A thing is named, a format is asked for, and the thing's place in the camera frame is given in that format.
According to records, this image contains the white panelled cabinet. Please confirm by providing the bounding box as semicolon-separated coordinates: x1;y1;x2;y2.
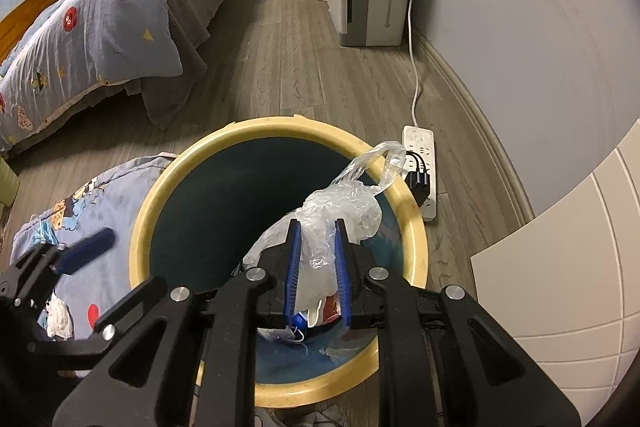
470;119;640;408

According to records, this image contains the wooden bed headboard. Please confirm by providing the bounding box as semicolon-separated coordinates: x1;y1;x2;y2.
0;0;71;62

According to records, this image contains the crumpled white tissue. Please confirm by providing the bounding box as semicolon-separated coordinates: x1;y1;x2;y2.
45;294;76;340

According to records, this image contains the white power cable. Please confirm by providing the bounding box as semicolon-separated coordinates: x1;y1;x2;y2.
407;0;426;128

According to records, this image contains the grey bed sheet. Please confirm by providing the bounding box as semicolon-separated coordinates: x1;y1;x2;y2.
122;0;251;131

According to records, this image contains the blue face mask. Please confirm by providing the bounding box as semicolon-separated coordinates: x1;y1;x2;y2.
257;311;313;347

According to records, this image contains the pale green bucket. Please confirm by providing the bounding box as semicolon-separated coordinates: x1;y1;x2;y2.
0;157;21;208

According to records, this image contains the clear plastic bag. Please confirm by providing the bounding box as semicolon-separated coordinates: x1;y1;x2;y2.
242;139;408;313

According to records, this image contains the white power strip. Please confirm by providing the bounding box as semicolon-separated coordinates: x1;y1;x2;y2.
402;124;438;222

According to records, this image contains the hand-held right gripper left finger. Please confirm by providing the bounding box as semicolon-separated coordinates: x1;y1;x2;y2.
55;218;303;427

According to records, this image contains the bed with cartoon duvet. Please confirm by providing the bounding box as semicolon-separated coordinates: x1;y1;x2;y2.
0;0;246;152

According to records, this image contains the printed blue floor blanket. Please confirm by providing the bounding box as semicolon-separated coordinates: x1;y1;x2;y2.
10;152;178;378

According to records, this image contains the yellow trash bin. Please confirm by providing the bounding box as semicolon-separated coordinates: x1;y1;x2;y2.
129;117;430;410

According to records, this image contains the black power plug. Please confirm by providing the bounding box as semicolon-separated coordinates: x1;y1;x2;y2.
417;154;433;204
406;151;421;198

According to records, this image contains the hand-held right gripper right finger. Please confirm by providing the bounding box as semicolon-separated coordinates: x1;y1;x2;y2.
334;218;581;427

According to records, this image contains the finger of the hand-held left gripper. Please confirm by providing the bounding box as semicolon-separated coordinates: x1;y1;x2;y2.
0;228;115;308
0;302;118;363

